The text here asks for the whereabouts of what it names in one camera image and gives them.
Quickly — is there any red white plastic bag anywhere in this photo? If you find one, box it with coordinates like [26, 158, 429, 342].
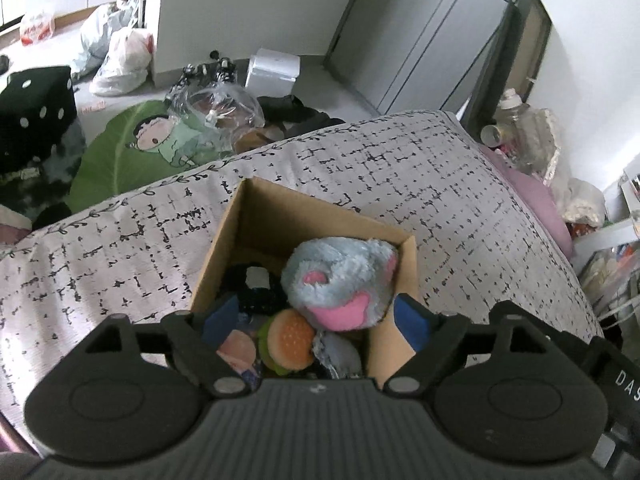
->
[19, 9, 57, 48]

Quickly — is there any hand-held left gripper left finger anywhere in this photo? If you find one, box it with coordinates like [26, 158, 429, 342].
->
[82, 294, 251, 400]

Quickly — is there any clear plastic bag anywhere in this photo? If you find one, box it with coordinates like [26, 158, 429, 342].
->
[166, 81, 266, 159]

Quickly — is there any white box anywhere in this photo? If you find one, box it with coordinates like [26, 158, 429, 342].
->
[244, 48, 302, 99]

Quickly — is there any black cloth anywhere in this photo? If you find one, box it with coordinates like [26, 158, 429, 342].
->
[256, 94, 347, 137]

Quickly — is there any pink pillow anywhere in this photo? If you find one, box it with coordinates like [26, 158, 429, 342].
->
[477, 144, 574, 262]

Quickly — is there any grey door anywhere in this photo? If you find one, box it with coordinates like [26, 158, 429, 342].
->
[324, 0, 532, 117]

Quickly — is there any dark camouflage cloth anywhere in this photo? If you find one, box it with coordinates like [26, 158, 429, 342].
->
[0, 120, 89, 231]

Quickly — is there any dark bundle in plastic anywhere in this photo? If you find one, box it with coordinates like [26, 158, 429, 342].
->
[222, 261, 290, 317]

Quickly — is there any white crumpled plastic bag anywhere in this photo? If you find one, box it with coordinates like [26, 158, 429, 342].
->
[556, 177, 609, 229]

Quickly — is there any black dice cushion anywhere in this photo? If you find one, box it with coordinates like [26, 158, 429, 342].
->
[0, 65, 77, 173]

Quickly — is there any light blue fluffy plush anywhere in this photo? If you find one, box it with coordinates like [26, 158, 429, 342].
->
[280, 236, 399, 332]

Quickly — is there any pink printed sheet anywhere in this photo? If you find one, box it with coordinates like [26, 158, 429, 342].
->
[0, 207, 32, 247]

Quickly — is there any beige crumpled bag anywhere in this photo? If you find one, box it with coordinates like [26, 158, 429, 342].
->
[519, 108, 563, 182]

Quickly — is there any grey white plastic bag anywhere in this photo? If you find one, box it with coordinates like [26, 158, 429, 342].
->
[70, 1, 140, 79]

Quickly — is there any green leaf cartoon mat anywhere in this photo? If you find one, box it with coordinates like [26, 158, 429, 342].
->
[67, 100, 236, 214]

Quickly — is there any blue tissue packet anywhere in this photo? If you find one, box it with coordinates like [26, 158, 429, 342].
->
[215, 329, 266, 392]

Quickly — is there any white shelf unit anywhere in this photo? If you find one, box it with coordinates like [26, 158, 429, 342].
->
[571, 172, 640, 331]

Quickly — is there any paper cup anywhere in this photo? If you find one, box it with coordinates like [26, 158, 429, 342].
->
[480, 124, 507, 147]

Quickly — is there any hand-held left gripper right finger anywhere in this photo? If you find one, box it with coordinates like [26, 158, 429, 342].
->
[384, 294, 586, 400]

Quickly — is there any brown cardboard box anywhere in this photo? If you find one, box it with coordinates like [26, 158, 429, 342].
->
[190, 176, 418, 391]

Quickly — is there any clear plastic bottle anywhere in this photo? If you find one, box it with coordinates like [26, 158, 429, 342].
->
[494, 88, 532, 134]

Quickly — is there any black white checked bedspread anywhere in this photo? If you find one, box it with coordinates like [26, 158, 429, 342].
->
[0, 109, 606, 441]

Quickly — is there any grey blue bagged cloth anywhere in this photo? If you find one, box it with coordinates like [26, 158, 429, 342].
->
[312, 331, 364, 382]

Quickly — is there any burger plush toy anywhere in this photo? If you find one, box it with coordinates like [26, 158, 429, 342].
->
[257, 309, 317, 377]

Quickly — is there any black tripod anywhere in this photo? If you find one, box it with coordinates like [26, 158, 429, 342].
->
[169, 50, 237, 97]

